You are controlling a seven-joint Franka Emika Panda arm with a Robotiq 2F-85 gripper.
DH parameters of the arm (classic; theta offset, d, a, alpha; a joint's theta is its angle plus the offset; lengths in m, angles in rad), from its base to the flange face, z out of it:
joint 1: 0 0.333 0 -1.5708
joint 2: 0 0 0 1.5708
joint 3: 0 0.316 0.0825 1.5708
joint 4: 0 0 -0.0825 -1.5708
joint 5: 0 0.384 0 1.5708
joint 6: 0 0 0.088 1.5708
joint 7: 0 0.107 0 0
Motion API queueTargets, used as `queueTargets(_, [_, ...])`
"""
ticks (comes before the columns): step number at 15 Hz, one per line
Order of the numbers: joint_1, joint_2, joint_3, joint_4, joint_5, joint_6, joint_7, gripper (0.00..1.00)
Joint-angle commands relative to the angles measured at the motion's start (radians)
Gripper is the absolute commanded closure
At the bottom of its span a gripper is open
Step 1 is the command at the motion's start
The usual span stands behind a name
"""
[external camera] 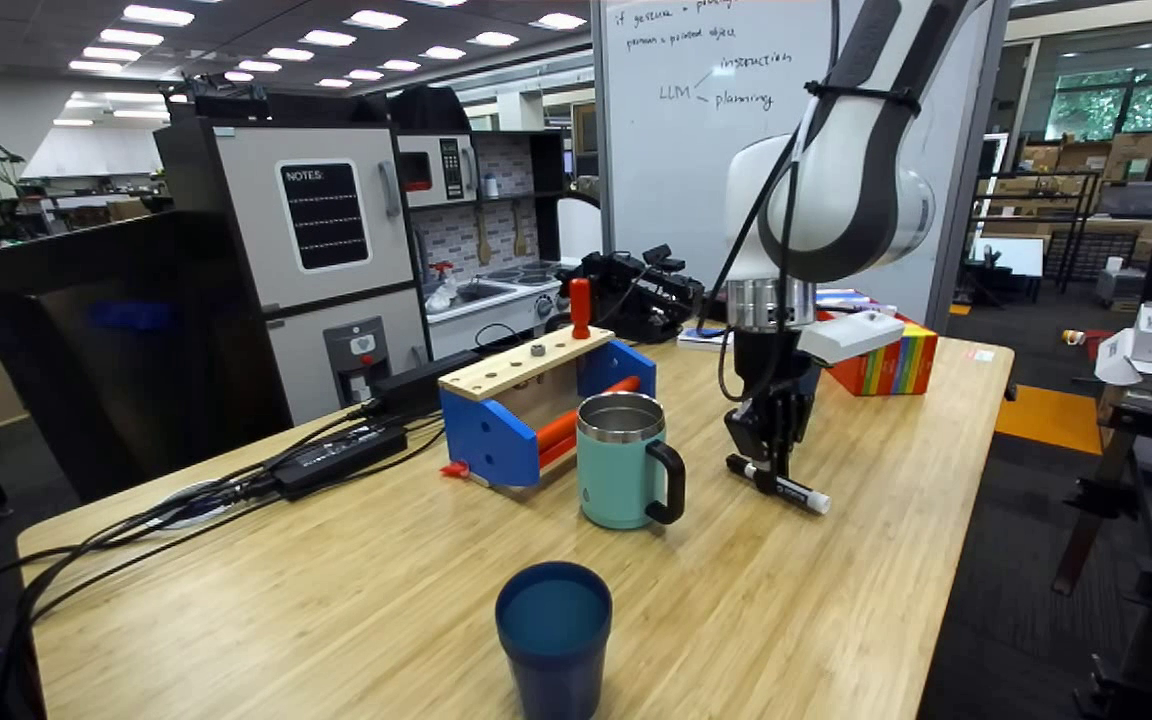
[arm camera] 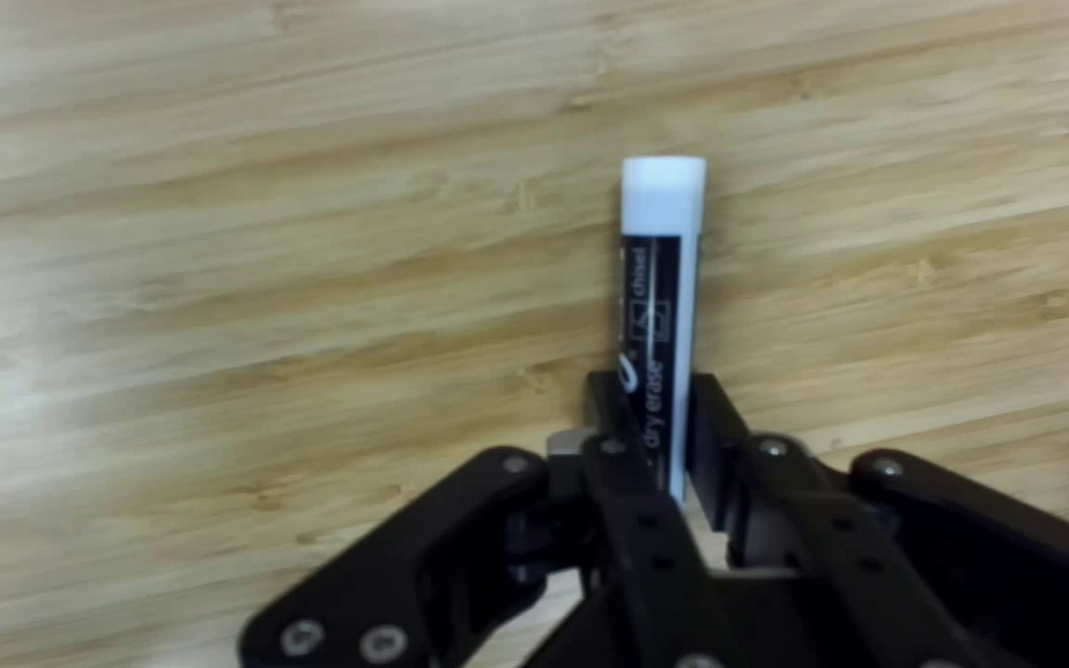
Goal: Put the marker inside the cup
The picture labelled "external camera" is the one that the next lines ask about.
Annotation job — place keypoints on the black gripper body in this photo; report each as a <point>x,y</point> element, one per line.
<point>773,374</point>

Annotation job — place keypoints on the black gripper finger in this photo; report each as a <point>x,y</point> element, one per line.
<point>743,432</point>
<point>777,448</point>

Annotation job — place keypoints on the black marker white cap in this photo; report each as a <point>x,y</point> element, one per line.
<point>799,489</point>

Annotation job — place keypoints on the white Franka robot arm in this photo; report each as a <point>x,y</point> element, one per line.
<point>856,186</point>

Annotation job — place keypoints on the dark blue plastic cup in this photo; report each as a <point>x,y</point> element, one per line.
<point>555,653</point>

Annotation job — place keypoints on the blue white card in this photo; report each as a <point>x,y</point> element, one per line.
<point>700,336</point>

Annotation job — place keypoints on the small black box red label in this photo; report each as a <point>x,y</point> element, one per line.
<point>712,305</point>

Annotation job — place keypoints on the orange rainbow card box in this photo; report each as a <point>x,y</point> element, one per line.
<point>893,367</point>

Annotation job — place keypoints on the red wooden peg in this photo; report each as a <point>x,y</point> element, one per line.
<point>580,308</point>

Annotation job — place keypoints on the blue wooden toy workbench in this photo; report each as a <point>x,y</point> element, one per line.
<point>489,432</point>

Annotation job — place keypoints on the yellow floor mat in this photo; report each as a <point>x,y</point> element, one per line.
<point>1051,422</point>

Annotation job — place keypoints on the white plastic tray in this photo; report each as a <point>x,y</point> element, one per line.
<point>489,314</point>

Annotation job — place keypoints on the black power adapter brick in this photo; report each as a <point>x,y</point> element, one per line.
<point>338,457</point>

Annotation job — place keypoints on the white lab oven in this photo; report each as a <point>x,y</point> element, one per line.
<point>323,266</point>

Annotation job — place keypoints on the black panel screen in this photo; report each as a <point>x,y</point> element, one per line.
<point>108,346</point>

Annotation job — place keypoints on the black camera gear pile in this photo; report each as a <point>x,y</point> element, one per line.
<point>642,298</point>

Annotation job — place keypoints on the white whiteboard grey frame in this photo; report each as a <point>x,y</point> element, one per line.
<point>681,146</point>

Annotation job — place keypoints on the black frame shelf unit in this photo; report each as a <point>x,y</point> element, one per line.
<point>497,202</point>

